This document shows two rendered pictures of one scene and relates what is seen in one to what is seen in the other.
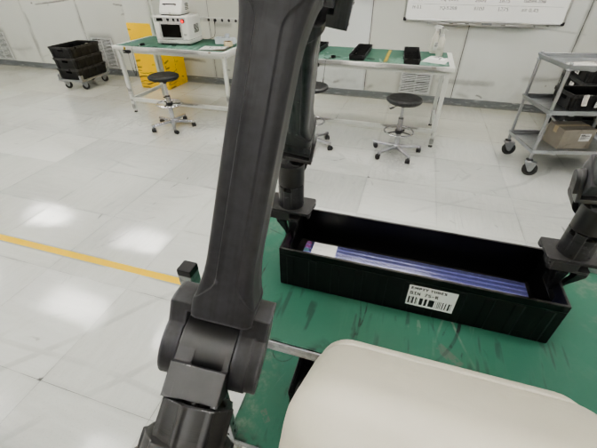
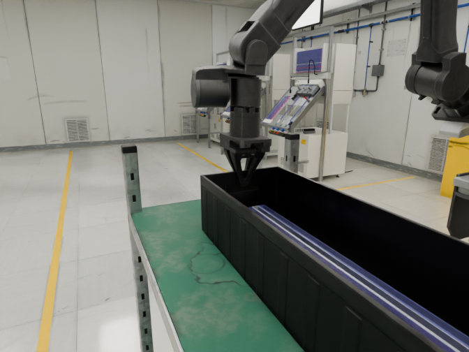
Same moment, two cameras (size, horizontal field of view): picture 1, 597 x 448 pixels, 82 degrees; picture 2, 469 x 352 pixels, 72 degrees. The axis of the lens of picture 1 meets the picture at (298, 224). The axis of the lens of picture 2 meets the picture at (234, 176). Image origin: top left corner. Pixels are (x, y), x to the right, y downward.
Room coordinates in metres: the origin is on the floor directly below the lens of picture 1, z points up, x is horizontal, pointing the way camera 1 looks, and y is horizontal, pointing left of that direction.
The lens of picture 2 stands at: (0.92, -0.08, 1.22)
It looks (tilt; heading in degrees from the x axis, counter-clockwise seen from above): 16 degrees down; 228
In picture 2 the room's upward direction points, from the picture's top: straight up
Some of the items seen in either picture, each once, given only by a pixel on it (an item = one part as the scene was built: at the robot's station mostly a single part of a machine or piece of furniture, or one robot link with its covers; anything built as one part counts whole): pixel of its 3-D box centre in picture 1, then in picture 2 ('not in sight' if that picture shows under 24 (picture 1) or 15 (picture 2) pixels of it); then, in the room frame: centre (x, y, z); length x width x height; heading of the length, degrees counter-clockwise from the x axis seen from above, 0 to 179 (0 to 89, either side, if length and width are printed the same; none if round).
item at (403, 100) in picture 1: (401, 126); not in sight; (3.30, -1.01, 0.28); 0.54 x 0.52 x 0.57; 6
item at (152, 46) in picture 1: (189, 77); not in sight; (4.68, 1.40, 0.40); 1.50 x 0.75 x 0.81; 73
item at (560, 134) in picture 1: (569, 134); not in sight; (3.06, -2.52, 0.30); 0.30 x 0.23 x 0.18; 91
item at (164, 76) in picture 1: (167, 102); not in sight; (4.02, 1.51, 0.30); 0.51 x 0.50 x 0.60; 29
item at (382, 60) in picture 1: (360, 92); not in sight; (4.03, -0.70, 0.40); 1.80 x 0.75 x 0.81; 73
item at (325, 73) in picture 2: not in sight; (313, 106); (-2.87, -2.70, 0.95); 1.36 x 0.82 x 1.90; 163
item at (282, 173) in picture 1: (291, 171); not in sight; (0.66, 0.01, 1.21); 0.07 x 0.06 x 0.07; 170
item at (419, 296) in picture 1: (408, 266); (340, 265); (0.58, -0.26, 1.01); 0.57 x 0.17 x 0.11; 73
